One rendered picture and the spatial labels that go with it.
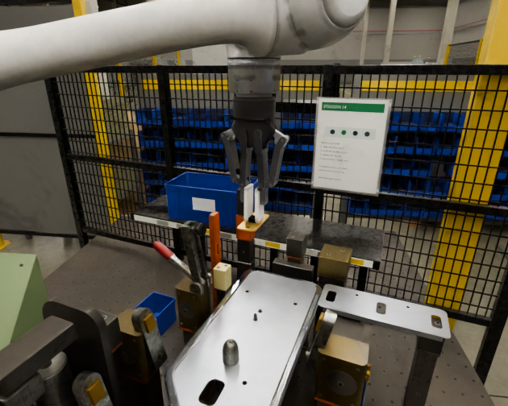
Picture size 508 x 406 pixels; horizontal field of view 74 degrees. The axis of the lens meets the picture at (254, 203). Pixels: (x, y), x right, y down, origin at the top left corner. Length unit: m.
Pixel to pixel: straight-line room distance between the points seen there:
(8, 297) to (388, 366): 1.09
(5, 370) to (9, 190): 3.08
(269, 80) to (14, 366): 0.54
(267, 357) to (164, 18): 0.61
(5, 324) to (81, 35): 0.82
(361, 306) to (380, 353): 0.36
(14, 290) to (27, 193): 2.41
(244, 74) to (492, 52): 0.77
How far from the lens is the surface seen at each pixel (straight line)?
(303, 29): 0.41
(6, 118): 3.36
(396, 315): 0.90
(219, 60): 7.42
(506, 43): 1.18
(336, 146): 1.16
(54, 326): 0.60
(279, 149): 0.60
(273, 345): 0.77
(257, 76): 0.57
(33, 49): 0.52
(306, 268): 1.01
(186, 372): 0.73
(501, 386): 2.38
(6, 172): 3.53
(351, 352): 0.71
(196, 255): 0.81
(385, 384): 1.16
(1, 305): 1.13
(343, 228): 1.20
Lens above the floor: 1.54
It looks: 22 degrees down
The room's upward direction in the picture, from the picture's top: straight up
